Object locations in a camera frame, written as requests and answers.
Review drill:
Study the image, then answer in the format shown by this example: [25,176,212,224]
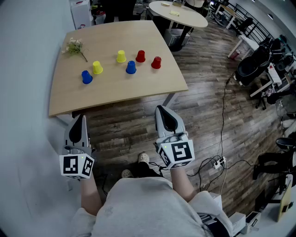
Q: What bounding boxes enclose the round beige table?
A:
[145,0,209,52]

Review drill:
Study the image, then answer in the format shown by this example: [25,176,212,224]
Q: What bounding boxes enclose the grey computer case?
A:
[164,29,191,47]

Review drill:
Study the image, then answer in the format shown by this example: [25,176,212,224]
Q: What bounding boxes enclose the white power strip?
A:
[212,156,227,169]

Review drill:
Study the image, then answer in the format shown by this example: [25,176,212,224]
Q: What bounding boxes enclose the person's black trousers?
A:
[133,162,165,179]

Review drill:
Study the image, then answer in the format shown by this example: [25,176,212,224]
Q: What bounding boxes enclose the black desk chair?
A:
[235,17,254,35]

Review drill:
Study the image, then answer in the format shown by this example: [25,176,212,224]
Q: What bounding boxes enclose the grey table leg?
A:
[163,92,180,109]

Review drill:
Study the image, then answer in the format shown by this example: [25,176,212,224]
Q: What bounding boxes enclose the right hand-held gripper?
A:
[153,105,196,170]

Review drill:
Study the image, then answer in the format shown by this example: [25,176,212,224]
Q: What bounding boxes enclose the white cardboard box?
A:
[228,212,247,234]

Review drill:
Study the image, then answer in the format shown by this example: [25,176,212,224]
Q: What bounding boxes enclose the black stroller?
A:
[234,45,273,86]

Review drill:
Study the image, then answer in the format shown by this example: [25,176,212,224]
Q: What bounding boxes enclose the red paper cup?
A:
[151,56,162,70]
[135,50,146,63]

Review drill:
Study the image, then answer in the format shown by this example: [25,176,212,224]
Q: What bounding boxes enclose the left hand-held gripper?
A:
[59,114,96,180]

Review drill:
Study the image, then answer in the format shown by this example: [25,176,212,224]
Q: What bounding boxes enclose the person's grey shirt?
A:
[69,177,233,237]

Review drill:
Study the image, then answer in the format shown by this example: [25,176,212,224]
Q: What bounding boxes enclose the blue paper cup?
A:
[81,70,93,85]
[125,60,137,75]

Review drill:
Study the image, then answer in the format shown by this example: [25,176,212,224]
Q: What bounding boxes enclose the white water dispenser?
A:
[70,0,92,30]

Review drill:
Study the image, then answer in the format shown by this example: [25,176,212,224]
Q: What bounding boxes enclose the artificial flower sprig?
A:
[61,37,89,62]

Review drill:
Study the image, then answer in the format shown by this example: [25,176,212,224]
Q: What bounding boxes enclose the black cable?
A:
[217,71,236,160]

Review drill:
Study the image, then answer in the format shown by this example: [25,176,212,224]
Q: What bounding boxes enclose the white desk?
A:
[228,34,259,61]

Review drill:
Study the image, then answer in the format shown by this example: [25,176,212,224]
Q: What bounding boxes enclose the yellow paper cup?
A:
[92,60,104,75]
[116,50,127,63]

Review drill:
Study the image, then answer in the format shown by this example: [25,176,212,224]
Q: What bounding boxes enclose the tan wooden board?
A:
[277,179,292,223]

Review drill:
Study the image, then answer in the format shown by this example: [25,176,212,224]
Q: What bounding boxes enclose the person's left forearm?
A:
[80,172,104,217]

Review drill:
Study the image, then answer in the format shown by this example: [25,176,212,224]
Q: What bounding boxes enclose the black railing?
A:
[231,2,276,40]

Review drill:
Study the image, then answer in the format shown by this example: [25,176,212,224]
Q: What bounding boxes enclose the black strap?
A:
[200,214,232,237]

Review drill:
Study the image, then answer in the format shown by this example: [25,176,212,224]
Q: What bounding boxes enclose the person's right forearm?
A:
[170,165,197,204]

